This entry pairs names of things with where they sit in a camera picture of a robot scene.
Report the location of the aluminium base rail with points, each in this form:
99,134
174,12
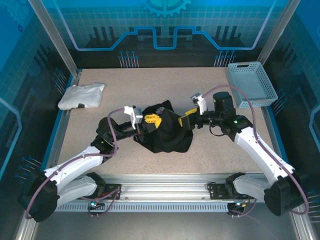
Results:
162,187

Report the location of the black t-shirt with floral print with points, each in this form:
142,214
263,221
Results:
167,137

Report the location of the folded white t-shirt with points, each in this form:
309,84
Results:
82,96

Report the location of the aluminium frame post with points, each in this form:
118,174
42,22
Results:
48,27
282,25

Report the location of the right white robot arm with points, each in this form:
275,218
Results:
250,152

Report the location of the grey perforated plastic basket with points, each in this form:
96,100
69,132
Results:
250,85

